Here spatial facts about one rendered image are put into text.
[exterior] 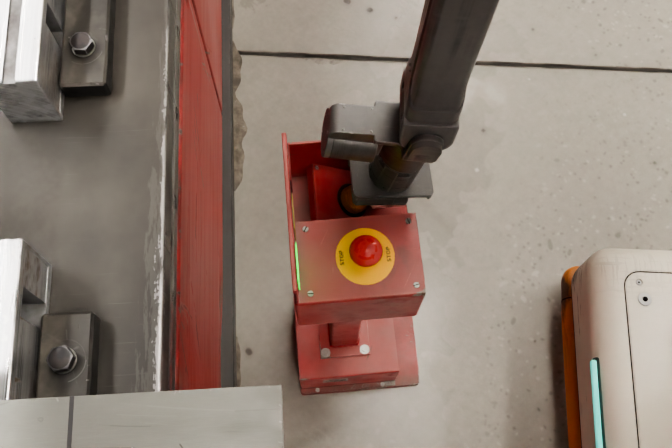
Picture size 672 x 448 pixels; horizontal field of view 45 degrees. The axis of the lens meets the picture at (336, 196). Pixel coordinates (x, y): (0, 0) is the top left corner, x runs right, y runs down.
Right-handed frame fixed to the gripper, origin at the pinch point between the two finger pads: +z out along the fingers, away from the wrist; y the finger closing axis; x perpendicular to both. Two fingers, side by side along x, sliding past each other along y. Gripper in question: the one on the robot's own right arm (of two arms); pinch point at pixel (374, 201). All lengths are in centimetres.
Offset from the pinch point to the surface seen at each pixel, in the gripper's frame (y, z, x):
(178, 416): 26.6, -23.4, 30.2
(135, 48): 30.8, -11.5, -15.7
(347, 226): 5.5, -5.6, 5.7
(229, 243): 14, 69, -20
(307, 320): 9.7, 4.4, 14.7
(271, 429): 18.7, -24.8, 32.0
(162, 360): 28.0, -10.2, 22.2
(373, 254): 3.4, -8.8, 10.6
